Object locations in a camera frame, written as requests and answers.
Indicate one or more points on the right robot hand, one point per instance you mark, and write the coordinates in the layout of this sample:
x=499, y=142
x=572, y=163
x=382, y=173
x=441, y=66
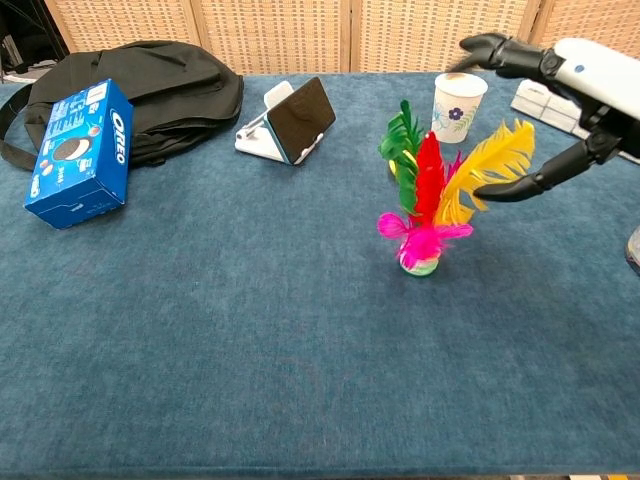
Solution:
x=595, y=75

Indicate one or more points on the colourful feather shuttlecock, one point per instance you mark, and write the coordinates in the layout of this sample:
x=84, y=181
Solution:
x=425, y=240

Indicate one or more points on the smartphone on white stand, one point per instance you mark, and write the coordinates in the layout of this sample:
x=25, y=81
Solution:
x=250, y=145

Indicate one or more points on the white box at edge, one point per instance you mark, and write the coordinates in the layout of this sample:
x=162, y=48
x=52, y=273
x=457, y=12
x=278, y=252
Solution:
x=537, y=100

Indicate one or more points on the white floral paper cup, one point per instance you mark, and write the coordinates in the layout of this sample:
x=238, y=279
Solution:
x=457, y=112

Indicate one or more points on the black smartphone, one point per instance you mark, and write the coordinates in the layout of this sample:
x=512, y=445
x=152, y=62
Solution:
x=300, y=117

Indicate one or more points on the woven folding screen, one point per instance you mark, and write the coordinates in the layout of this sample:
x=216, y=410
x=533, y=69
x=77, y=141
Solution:
x=280, y=35

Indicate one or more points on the blue table mat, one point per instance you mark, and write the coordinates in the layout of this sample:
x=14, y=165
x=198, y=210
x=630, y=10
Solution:
x=250, y=325

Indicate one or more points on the black backpack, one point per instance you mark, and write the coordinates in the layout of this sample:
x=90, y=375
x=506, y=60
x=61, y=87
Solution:
x=165, y=90

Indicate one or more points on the blue Oreo cookie box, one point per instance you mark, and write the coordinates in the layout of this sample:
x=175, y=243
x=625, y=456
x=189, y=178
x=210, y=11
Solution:
x=80, y=160

